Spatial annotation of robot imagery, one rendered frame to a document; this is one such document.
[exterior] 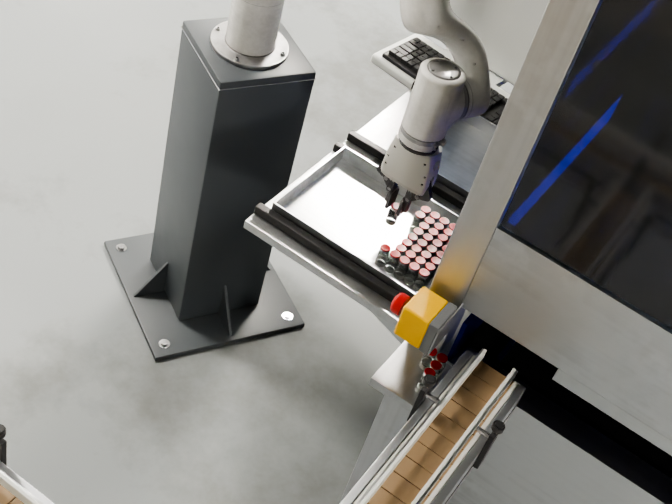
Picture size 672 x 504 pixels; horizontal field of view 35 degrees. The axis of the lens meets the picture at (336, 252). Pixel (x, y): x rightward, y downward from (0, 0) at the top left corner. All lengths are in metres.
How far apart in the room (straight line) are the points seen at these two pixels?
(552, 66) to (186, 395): 1.64
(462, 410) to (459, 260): 0.25
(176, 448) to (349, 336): 0.65
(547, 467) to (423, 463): 0.34
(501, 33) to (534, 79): 1.22
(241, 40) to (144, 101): 1.29
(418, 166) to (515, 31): 0.88
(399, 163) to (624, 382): 0.57
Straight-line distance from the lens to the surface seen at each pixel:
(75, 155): 3.50
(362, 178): 2.24
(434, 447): 1.75
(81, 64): 3.88
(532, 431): 1.95
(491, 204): 1.70
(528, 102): 1.59
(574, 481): 1.99
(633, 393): 1.80
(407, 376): 1.89
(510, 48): 2.79
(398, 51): 2.76
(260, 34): 2.48
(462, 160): 2.38
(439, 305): 1.81
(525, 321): 1.80
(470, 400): 1.84
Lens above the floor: 2.30
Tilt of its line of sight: 44 degrees down
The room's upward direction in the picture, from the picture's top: 17 degrees clockwise
